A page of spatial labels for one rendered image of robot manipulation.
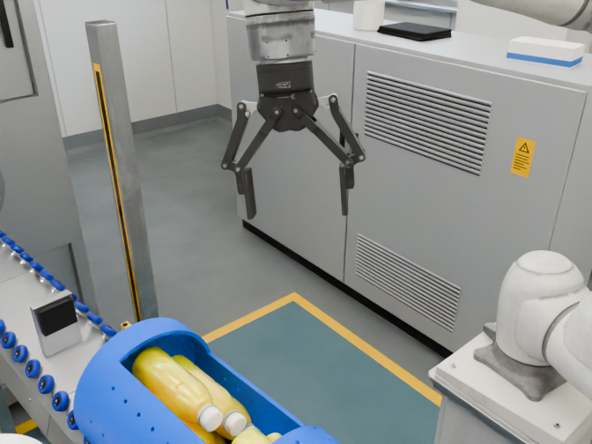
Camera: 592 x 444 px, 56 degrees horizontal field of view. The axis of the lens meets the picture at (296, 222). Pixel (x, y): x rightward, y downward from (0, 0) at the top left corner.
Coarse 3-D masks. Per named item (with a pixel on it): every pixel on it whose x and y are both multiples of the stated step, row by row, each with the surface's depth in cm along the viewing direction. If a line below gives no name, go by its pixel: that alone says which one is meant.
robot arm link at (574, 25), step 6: (588, 0) 83; (588, 6) 84; (582, 12) 85; (588, 12) 85; (576, 18) 86; (582, 18) 86; (588, 18) 86; (570, 24) 87; (576, 24) 87; (582, 24) 87; (588, 24) 87; (576, 30) 90; (582, 30) 90; (588, 30) 88
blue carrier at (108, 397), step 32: (160, 320) 113; (96, 352) 106; (128, 352) 103; (192, 352) 124; (96, 384) 102; (128, 384) 98; (224, 384) 119; (96, 416) 100; (128, 416) 95; (160, 416) 92; (256, 416) 113; (288, 416) 105
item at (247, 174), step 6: (246, 168) 81; (246, 174) 79; (246, 180) 79; (252, 180) 82; (246, 186) 79; (252, 186) 81; (246, 192) 79; (252, 192) 81; (246, 198) 80; (252, 198) 81; (246, 204) 80; (252, 204) 81; (252, 210) 81; (252, 216) 81
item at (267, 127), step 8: (272, 112) 75; (280, 112) 75; (272, 120) 75; (264, 128) 76; (256, 136) 77; (264, 136) 77; (256, 144) 77; (248, 152) 78; (240, 160) 78; (248, 160) 78; (240, 168) 79
